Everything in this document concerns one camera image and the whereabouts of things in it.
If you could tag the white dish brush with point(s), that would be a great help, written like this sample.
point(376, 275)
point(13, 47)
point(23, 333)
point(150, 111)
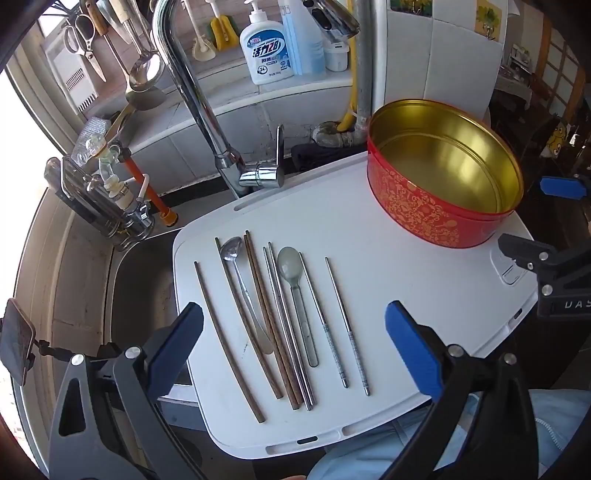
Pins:
point(203, 48)

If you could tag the small white jar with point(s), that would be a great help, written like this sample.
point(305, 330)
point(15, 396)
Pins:
point(336, 57)

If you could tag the grey metal pipe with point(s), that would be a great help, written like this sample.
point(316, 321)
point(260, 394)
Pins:
point(364, 55)

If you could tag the steel ladle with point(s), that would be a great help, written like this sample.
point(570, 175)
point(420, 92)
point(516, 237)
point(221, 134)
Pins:
point(145, 71)

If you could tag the pale blue translucent bottle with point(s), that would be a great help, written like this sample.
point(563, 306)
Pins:
point(307, 41)

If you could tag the yellow flower wall hook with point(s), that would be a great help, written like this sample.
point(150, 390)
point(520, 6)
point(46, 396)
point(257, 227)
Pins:
point(411, 7)
point(488, 16)

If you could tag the chrome spray head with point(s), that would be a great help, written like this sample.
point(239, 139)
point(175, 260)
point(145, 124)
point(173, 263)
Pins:
point(330, 18)

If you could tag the yellow green sponge brush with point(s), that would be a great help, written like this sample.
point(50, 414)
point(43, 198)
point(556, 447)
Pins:
point(224, 30)

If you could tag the steel spoon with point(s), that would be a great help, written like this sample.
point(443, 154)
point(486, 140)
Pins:
point(231, 251)

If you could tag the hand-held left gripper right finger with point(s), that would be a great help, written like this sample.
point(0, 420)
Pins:
point(411, 344)

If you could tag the translucent grey plastic spoon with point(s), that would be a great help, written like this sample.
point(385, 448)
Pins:
point(289, 265)

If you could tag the white wall heater box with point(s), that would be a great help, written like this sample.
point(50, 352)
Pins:
point(69, 78)

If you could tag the steel sink basin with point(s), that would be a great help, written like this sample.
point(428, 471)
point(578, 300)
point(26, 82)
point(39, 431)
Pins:
point(138, 286)

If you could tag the kitchen scissors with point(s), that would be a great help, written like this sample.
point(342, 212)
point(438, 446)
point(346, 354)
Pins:
point(87, 50)

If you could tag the plain brown wooden chopstick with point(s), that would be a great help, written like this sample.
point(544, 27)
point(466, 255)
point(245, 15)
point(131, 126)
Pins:
point(226, 341)
point(231, 281)

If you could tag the yellow pipe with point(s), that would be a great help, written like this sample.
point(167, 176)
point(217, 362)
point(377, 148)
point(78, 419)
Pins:
point(347, 120)

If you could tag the person's light blue clothing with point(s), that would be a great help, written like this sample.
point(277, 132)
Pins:
point(554, 424)

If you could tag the plain steel chopstick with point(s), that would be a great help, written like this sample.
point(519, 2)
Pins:
point(288, 337)
point(277, 281)

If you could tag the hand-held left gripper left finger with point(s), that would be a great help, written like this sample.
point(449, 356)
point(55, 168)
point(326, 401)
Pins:
point(178, 346)

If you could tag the grey pipe floor flange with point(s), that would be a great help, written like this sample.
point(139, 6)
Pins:
point(330, 134)

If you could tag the dark grained wooden chopstick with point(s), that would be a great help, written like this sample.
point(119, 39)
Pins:
point(258, 272)
point(270, 323)

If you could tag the chrome sink faucet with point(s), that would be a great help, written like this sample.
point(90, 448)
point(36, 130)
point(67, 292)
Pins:
point(194, 92)

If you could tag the yellow cartoon cushion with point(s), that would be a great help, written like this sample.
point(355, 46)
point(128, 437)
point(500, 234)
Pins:
point(557, 141)

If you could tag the red and gold round tin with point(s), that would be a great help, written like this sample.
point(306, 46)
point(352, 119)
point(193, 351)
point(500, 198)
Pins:
point(415, 207)

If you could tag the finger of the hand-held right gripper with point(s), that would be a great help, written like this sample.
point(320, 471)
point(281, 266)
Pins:
point(531, 256)
point(561, 187)

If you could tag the white dish soap bottle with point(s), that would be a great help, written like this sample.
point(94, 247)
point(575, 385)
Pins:
point(265, 50)

